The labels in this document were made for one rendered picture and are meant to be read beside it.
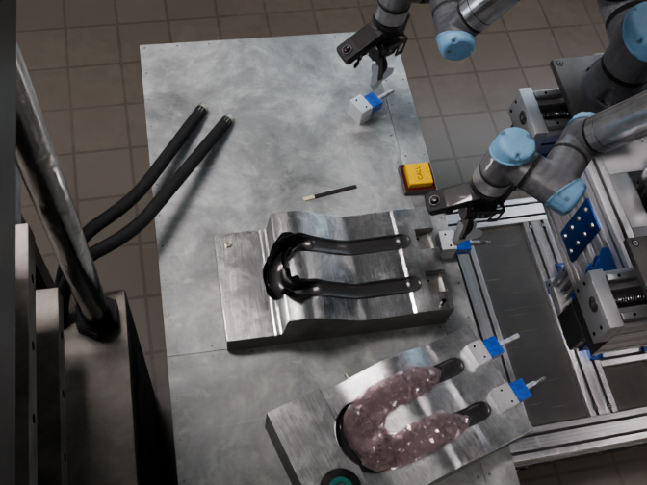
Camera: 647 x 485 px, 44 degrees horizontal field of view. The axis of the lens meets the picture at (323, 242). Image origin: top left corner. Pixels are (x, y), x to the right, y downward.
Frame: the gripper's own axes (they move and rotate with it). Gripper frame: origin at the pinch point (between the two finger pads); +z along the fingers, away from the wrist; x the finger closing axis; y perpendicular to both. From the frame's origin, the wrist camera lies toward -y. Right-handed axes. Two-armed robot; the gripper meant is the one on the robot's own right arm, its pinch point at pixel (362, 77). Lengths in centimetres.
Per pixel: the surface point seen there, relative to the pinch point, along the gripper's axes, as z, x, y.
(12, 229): -85, -46, -98
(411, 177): 9.7, -25.7, -1.6
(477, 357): 5, -71, -21
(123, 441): 19, -42, -90
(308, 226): 2.8, -26.3, -35.0
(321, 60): 14.7, 18.4, 3.6
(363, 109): 8.7, -3.6, -0.2
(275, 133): 15.6, 4.9, -20.5
